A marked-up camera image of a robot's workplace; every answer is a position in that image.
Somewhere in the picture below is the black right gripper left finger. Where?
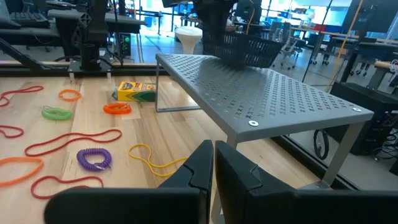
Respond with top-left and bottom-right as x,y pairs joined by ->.
45,140 -> 215,224

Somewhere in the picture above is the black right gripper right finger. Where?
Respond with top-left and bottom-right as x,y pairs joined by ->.
215,141 -> 398,224

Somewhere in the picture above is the red rubber band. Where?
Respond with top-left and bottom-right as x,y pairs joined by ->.
0,124 -> 25,139
30,175 -> 104,200
0,85 -> 45,108
24,128 -> 123,157

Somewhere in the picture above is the purple coil wristband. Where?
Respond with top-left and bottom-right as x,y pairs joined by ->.
76,147 -> 113,172

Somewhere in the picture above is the orange coil wristband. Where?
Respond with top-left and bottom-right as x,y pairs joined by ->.
103,102 -> 132,115

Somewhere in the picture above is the yellow crayon box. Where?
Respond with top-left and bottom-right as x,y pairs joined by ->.
111,81 -> 157,103

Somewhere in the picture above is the green coil wristband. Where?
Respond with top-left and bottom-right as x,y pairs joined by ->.
41,105 -> 73,121

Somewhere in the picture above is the orange rubber band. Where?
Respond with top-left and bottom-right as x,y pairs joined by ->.
58,88 -> 83,102
0,156 -> 45,189

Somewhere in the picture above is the office chair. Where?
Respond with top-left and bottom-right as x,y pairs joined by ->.
273,21 -> 308,71

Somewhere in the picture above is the black side desk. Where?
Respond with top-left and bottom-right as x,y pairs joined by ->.
0,8 -> 147,40

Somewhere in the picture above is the yellow rubber band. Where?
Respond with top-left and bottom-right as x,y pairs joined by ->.
127,143 -> 189,179

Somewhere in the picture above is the grey perforated metal shelf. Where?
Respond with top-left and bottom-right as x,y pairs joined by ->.
154,53 -> 375,224

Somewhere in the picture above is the black computer with green light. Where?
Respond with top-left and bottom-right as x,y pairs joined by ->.
119,32 -> 132,58

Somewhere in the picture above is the black keyboard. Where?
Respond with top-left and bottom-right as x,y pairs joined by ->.
9,11 -> 50,29

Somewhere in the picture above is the black coiled floor cable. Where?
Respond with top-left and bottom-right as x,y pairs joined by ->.
313,129 -> 330,161

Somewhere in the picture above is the yellow hanging cable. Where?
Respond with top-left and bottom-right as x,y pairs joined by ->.
325,0 -> 364,93

